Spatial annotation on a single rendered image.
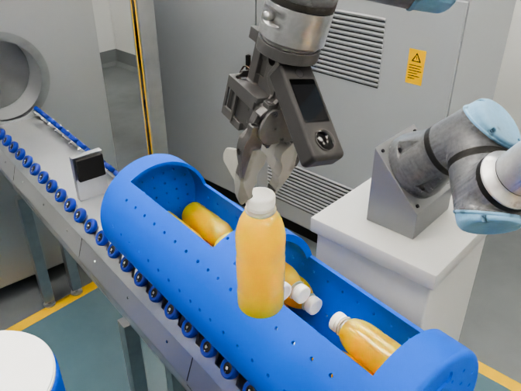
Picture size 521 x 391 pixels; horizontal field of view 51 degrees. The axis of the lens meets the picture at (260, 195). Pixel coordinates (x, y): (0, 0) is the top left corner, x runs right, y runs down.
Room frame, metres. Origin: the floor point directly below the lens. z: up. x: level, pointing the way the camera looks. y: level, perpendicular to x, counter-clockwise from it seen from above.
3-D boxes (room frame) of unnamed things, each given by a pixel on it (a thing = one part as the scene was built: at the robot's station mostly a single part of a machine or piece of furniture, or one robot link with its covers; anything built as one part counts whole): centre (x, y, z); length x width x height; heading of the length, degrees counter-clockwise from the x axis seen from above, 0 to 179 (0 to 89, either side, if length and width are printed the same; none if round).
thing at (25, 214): (2.02, 1.04, 0.31); 0.06 x 0.06 x 0.63; 39
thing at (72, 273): (2.11, 0.94, 0.31); 0.06 x 0.06 x 0.63; 39
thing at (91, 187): (1.52, 0.55, 1.00); 0.10 x 0.04 x 0.15; 129
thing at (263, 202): (0.60, 0.00, 1.48); 0.04 x 0.04 x 0.02
